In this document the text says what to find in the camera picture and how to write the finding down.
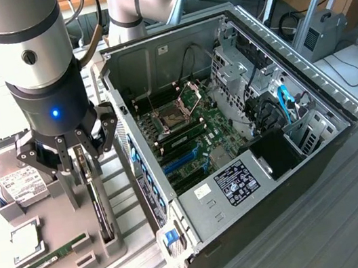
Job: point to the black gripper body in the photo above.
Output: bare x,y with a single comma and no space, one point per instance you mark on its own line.
55,113

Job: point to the green graphics card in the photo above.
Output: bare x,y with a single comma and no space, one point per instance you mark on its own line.
99,209

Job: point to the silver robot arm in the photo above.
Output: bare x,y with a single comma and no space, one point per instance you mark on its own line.
28,35

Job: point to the silver hard disk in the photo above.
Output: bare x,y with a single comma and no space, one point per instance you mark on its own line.
12,182

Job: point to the blue card retention clip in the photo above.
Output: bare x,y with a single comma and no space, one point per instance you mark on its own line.
163,202
151,181
134,156
144,171
156,192

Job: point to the thin locking lever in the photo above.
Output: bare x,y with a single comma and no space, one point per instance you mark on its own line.
151,102

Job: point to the dark RAM stick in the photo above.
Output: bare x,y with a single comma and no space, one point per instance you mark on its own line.
183,141

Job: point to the long black expansion slot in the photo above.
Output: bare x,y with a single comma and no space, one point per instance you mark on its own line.
180,154
186,175
192,181

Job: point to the metal socket cover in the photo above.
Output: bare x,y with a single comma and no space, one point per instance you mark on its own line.
191,97

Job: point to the grey parts rack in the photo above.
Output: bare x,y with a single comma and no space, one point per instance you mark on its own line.
77,226

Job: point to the silver CPU chip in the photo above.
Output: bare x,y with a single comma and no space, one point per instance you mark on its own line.
27,245

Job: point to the green RAM stick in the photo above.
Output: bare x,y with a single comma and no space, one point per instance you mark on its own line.
58,254

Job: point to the green motherboard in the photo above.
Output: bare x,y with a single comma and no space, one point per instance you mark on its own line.
219,127

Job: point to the silver chipset heatsink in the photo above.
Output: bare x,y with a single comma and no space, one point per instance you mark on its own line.
221,156

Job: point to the blue case latch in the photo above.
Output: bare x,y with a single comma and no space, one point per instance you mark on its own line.
171,237

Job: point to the metal disk bay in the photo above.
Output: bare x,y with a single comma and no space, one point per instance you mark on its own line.
312,132
227,74

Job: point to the grey power supply unit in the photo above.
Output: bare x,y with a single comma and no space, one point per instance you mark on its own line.
206,212

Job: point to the open PC case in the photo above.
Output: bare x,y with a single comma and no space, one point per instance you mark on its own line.
250,232

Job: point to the grey machine box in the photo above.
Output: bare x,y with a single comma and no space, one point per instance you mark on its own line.
321,36

